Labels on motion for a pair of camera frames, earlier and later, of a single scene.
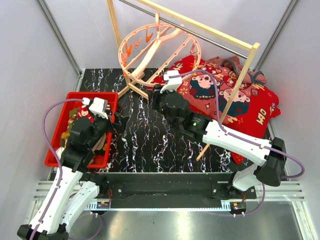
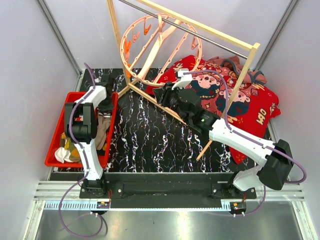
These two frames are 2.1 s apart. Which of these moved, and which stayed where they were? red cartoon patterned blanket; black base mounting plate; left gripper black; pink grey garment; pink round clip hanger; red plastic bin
Moved: left gripper black; pink round clip hanger
Stayed: pink grey garment; red cartoon patterned blanket; red plastic bin; black base mounting plate
